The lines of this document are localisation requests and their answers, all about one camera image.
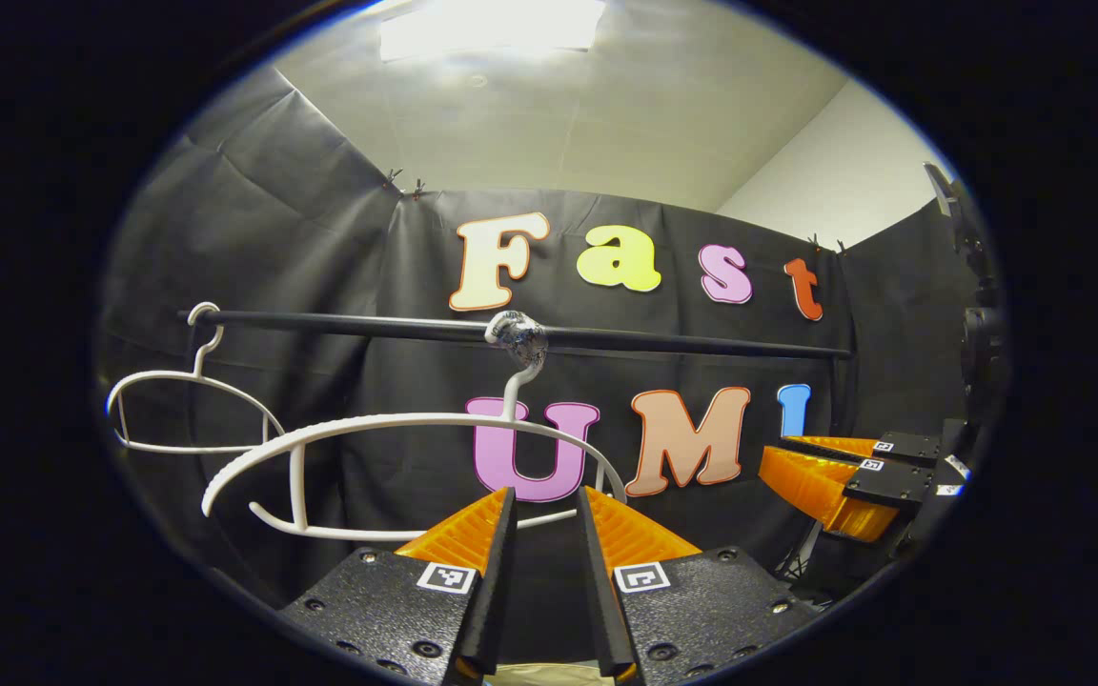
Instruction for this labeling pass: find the ceiling light panel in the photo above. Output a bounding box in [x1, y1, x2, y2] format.
[379, 0, 607, 63]

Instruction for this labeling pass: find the black clothes rack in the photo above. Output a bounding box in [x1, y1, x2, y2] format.
[177, 308, 857, 449]

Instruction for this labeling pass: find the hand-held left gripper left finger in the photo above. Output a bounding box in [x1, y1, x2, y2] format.
[277, 486, 519, 686]

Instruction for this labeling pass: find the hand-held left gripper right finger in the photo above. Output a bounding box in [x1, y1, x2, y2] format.
[576, 486, 822, 686]

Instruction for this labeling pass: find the white plastic hanger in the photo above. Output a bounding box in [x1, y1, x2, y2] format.
[106, 302, 286, 455]

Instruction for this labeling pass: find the white hanger with taped hook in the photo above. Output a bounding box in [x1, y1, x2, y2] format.
[201, 310, 628, 542]

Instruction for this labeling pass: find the beige laundry hamper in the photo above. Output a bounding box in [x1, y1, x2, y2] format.
[482, 660, 619, 686]

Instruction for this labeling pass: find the black backdrop cloth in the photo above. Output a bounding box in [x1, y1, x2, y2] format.
[96, 67, 1007, 611]

